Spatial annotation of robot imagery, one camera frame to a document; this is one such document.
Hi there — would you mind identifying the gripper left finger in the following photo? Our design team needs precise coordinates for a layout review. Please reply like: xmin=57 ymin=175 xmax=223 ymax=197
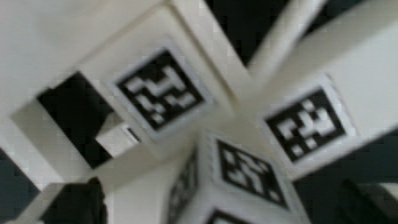
xmin=11 ymin=176 xmax=109 ymax=224

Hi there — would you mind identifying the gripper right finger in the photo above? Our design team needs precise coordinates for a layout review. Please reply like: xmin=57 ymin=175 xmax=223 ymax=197
xmin=333 ymin=180 xmax=398 ymax=224

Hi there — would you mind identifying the white tagged cube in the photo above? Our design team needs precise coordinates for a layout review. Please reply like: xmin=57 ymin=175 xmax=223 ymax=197
xmin=162 ymin=132 xmax=312 ymax=224

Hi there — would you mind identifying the white chair back frame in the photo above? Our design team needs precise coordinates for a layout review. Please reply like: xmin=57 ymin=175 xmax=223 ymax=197
xmin=0 ymin=0 xmax=398 ymax=224

